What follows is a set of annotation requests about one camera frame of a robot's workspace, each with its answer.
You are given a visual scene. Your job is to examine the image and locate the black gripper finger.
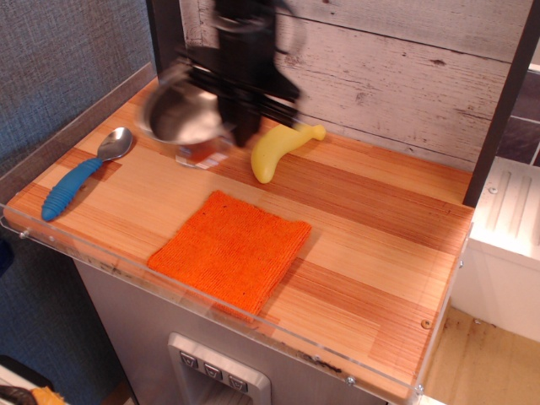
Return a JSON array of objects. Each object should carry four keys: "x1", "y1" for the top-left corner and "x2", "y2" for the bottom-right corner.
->
[
  {"x1": 232, "y1": 108, "x2": 262, "y2": 148},
  {"x1": 218, "y1": 95, "x2": 236, "y2": 127}
]

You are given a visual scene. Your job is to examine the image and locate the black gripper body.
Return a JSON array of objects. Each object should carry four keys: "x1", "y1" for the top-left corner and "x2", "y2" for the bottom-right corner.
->
[{"x1": 185, "y1": 23, "x2": 300, "y2": 127}]

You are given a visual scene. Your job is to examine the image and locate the small steel pot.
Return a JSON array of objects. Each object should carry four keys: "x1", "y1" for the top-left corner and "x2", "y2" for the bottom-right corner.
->
[{"x1": 138, "y1": 64, "x2": 234, "y2": 170}]

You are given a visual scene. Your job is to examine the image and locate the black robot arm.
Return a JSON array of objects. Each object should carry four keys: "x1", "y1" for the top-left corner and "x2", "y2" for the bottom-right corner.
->
[{"x1": 185, "y1": 1, "x2": 300, "y2": 147}]

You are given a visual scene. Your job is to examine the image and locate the orange knitted towel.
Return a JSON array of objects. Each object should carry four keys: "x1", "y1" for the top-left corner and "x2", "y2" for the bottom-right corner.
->
[{"x1": 147, "y1": 191, "x2": 311, "y2": 321}]

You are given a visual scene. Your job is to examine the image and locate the yellow plastic banana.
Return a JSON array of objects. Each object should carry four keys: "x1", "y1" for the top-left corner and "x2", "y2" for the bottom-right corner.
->
[{"x1": 251, "y1": 123, "x2": 327, "y2": 184}]

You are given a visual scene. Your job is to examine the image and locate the grey toy fridge cabinet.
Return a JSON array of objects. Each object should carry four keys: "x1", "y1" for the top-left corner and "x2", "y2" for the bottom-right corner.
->
[{"x1": 75, "y1": 261, "x2": 384, "y2": 404}]

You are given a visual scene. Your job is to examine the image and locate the silver dispenser button panel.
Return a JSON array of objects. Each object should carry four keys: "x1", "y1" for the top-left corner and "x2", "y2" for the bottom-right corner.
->
[{"x1": 168, "y1": 332, "x2": 272, "y2": 404}]

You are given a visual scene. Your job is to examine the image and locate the white toy sink unit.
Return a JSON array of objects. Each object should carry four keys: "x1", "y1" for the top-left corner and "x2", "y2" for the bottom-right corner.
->
[{"x1": 451, "y1": 158, "x2": 539, "y2": 341}]

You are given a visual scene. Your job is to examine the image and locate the orange object bottom left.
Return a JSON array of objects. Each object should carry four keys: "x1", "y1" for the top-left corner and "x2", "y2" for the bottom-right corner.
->
[{"x1": 0, "y1": 384, "x2": 67, "y2": 405}]

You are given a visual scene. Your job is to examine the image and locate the dark left shelf post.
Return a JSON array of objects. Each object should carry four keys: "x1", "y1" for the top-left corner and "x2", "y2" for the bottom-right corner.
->
[{"x1": 145, "y1": 0, "x2": 186, "y2": 77}]

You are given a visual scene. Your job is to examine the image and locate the dark shelf post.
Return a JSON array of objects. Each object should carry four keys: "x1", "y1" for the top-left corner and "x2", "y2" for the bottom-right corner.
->
[
  {"x1": 462, "y1": 0, "x2": 539, "y2": 208},
  {"x1": 145, "y1": 0, "x2": 186, "y2": 77}
]

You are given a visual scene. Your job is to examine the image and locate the blue handled metal spoon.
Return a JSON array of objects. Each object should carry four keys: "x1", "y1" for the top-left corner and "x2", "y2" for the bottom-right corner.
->
[{"x1": 41, "y1": 127, "x2": 133, "y2": 221}]

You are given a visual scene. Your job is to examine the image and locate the clear acrylic guard rail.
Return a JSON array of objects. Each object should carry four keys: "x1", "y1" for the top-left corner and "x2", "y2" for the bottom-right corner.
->
[{"x1": 4, "y1": 200, "x2": 472, "y2": 404}]

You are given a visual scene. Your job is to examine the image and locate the dark right shelf post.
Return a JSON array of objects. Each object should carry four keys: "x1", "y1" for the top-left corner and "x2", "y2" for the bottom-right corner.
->
[{"x1": 462, "y1": 0, "x2": 539, "y2": 208}]

